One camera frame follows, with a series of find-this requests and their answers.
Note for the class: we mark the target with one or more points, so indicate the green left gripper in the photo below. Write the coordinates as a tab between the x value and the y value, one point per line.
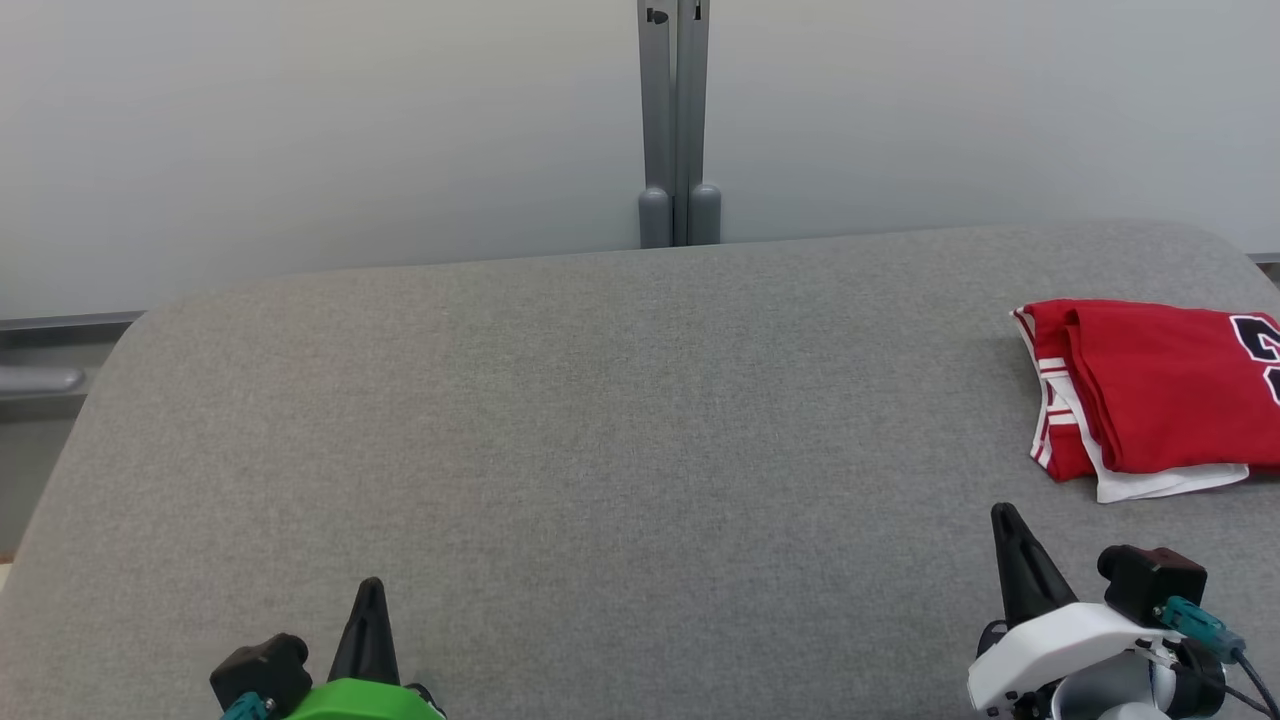
360	702

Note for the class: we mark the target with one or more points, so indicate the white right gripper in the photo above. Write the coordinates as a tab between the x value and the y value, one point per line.
1050	645

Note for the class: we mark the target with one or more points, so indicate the red basketball shorts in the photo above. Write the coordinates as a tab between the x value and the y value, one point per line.
1048	400

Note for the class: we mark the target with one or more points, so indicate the red basketball jersey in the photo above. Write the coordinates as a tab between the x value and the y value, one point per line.
1170	390

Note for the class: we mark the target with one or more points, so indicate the grey fabric sofa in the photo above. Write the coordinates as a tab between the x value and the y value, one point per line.
560	450

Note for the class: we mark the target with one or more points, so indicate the grey round bar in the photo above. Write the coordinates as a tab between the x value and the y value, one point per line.
40	380

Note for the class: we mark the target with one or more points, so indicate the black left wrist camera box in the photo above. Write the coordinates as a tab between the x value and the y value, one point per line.
262	670

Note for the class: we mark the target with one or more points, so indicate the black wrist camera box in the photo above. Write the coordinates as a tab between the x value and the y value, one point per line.
262	670
1150	580

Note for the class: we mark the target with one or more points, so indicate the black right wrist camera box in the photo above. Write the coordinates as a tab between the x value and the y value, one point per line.
1150	580

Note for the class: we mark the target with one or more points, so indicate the grey wall rail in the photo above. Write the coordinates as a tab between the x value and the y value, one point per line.
60	322

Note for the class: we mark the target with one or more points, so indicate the grey partition post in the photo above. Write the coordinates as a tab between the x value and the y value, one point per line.
678	120

